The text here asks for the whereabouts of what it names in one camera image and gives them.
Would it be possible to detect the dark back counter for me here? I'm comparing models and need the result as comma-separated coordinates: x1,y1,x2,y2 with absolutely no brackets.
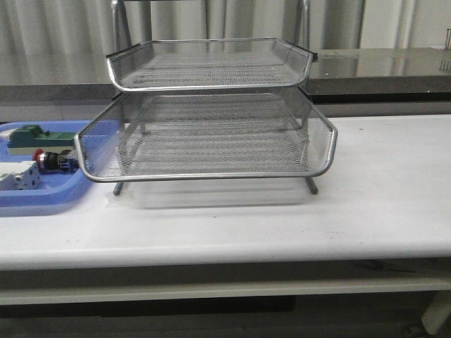
1,48,450,104

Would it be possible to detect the white table leg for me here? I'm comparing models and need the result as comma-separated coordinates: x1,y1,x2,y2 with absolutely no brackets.
421,290,451,335

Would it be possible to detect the white circuit breaker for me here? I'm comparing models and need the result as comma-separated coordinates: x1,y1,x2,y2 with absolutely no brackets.
1,161,41,191

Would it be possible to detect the blue plastic tray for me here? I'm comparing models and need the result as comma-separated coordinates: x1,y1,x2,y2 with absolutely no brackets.
1,120,92,215

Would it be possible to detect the clear tape patch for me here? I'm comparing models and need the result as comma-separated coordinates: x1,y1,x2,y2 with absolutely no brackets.
104,190,135,208

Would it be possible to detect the red emergency stop button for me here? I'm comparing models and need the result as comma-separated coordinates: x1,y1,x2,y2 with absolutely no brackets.
32,149,79,174

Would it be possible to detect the green terminal block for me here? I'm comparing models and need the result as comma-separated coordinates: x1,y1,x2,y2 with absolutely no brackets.
7,124,75,156

